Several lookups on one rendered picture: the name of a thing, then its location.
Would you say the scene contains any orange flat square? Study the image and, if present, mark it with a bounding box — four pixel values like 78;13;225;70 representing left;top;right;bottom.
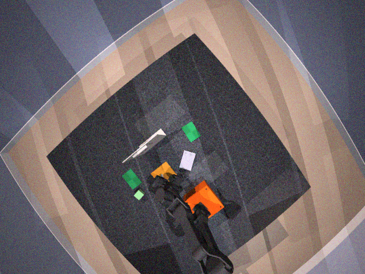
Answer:
151;162;176;180

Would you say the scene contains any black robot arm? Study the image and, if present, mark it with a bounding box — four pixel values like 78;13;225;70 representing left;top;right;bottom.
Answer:
155;174;234;274

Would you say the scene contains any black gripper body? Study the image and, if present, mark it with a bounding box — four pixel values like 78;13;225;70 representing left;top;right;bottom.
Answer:
151;175;183;194

